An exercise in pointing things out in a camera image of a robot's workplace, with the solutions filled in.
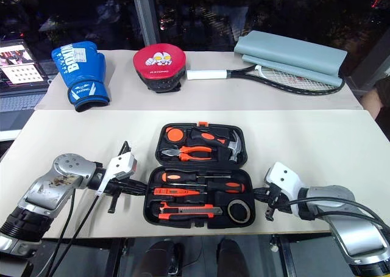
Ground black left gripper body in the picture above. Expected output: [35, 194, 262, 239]
[105, 178, 132, 214]

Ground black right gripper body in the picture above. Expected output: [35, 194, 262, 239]
[264, 186, 293, 222]

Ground orange voltage tester pen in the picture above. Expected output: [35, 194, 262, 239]
[153, 187, 202, 197]

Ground orange black utility knife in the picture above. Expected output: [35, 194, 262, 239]
[157, 202, 223, 220]

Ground black plastic tool case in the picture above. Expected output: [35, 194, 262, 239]
[143, 121, 256, 229]

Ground black electrical tape roll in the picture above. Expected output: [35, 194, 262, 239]
[227, 198, 252, 224]

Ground orange round tape measure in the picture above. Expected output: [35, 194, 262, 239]
[165, 126, 186, 143]

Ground dark rounded shape under table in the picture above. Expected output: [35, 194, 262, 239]
[141, 239, 186, 276]
[216, 237, 249, 277]

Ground blue boxing glove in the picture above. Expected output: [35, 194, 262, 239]
[51, 41, 110, 113]

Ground red boxing focus mitt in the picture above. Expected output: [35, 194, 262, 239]
[132, 44, 187, 94]

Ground black white tennis racket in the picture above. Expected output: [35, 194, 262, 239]
[186, 63, 347, 95]

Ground bystander person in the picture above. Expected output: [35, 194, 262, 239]
[360, 75, 390, 121]

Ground grey folded mat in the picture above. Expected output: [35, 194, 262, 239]
[233, 29, 349, 87]

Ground open laptop computer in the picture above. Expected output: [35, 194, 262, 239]
[0, 40, 54, 140]

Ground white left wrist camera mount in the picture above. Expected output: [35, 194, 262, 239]
[94, 151, 138, 196]

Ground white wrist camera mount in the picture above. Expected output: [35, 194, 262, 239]
[264, 162, 302, 212]
[94, 151, 138, 196]

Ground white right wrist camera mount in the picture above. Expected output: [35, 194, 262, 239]
[264, 162, 302, 212]

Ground claw hammer black orange handle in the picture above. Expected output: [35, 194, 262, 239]
[188, 129, 244, 164]

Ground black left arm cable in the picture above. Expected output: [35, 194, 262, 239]
[51, 194, 101, 277]
[42, 187, 77, 277]

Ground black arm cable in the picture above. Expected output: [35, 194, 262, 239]
[51, 194, 101, 277]
[312, 208, 390, 235]
[42, 187, 77, 277]
[286, 196, 390, 229]

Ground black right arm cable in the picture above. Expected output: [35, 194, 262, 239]
[286, 196, 390, 229]
[312, 208, 390, 235]

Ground orange handled pliers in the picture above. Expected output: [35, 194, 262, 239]
[160, 145, 214, 162]

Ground grey window frame post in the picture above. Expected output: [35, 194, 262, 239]
[132, 0, 161, 46]

